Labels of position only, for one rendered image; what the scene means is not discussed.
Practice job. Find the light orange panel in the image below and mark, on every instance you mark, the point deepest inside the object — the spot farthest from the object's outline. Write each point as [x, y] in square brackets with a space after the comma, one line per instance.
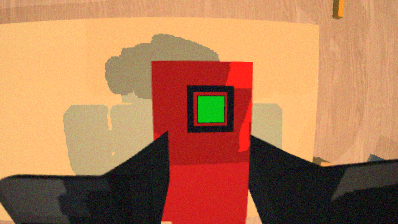
[76, 99]

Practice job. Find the orange thin bar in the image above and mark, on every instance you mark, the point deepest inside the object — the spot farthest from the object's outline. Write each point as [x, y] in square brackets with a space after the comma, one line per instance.
[338, 9]

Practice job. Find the small orange cube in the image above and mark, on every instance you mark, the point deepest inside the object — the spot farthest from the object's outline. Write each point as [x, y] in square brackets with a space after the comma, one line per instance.
[320, 161]

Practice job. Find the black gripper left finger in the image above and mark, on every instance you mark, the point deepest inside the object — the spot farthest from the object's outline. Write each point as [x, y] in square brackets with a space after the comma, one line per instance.
[133, 192]

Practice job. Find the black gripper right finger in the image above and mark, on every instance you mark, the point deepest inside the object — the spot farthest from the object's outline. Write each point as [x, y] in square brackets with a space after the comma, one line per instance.
[287, 189]

